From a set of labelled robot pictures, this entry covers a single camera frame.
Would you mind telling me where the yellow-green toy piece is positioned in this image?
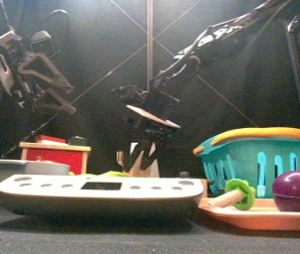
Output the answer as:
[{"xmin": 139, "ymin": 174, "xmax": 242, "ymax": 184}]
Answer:
[{"xmin": 98, "ymin": 170, "xmax": 133, "ymax": 179}]

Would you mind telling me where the red flat block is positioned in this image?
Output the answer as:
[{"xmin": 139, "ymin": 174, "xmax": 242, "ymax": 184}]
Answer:
[{"xmin": 33, "ymin": 134, "xmax": 68, "ymax": 146}]

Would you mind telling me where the small black block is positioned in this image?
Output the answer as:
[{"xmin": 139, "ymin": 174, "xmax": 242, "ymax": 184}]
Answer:
[{"xmin": 67, "ymin": 135, "xmax": 88, "ymax": 147}]

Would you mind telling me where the white and grey toy scale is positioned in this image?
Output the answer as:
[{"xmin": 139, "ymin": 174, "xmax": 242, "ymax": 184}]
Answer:
[{"xmin": 0, "ymin": 174, "xmax": 208, "ymax": 220}]

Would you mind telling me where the red wooden toy box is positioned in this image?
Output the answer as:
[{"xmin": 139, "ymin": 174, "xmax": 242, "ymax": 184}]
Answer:
[{"xmin": 19, "ymin": 141, "xmax": 92, "ymax": 176}]

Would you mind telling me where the teal basket with orange rim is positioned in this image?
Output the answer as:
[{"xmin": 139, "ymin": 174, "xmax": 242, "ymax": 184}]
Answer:
[{"xmin": 193, "ymin": 126, "xmax": 300, "ymax": 199}]

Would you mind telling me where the green-headed toy screw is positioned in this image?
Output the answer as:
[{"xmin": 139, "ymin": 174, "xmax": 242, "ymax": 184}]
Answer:
[{"xmin": 208, "ymin": 178, "xmax": 257, "ymax": 211}]

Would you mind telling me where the gray toy pot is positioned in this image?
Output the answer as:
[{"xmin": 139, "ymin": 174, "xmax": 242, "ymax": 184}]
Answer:
[{"xmin": 0, "ymin": 159, "xmax": 74, "ymax": 200}]

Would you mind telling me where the peach plastic tray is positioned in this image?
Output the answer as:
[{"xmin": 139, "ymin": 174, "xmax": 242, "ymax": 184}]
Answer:
[{"xmin": 198, "ymin": 196, "xmax": 300, "ymax": 232}]

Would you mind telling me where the purple toy ball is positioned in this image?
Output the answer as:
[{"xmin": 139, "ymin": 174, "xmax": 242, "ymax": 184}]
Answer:
[{"xmin": 270, "ymin": 170, "xmax": 300, "ymax": 213}]

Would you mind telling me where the black stand pole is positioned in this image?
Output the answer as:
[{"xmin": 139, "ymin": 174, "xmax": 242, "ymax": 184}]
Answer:
[{"xmin": 283, "ymin": 15, "xmax": 300, "ymax": 133}]

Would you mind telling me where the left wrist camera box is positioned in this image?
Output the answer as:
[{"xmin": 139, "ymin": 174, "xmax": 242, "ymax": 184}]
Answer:
[{"xmin": 29, "ymin": 30, "xmax": 58, "ymax": 58}]

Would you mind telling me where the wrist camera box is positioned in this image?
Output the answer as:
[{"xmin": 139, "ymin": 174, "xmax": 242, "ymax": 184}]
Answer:
[
  {"xmin": 29, "ymin": 30, "xmax": 58, "ymax": 58},
  {"xmin": 111, "ymin": 84, "xmax": 150, "ymax": 106}
]

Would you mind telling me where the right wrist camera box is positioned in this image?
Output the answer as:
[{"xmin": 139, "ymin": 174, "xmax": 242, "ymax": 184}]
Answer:
[{"xmin": 111, "ymin": 84, "xmax": 150, "ymax": 106}]

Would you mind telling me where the black cable loop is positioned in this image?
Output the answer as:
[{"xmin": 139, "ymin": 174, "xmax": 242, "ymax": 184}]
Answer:
[{"xmin": 40, "ymin": 9, "xmax": 72, "ymax": 58}]

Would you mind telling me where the metal frame pole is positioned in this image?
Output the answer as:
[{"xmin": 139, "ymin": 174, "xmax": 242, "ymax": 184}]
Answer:
[{"xmin": 146, "ymin": 0, "xmax": 155, "ymax": 91}]

